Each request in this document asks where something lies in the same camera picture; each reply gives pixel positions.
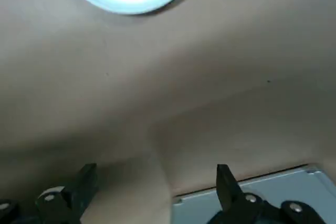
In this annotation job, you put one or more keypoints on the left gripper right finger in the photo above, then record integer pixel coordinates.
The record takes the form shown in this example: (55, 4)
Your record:
(231, 197)

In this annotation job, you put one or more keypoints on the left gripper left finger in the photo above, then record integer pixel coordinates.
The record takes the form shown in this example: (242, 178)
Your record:
(65, 205)

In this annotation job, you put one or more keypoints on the silver aluminium medical case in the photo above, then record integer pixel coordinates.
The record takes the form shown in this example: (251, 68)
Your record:
(302, 184)

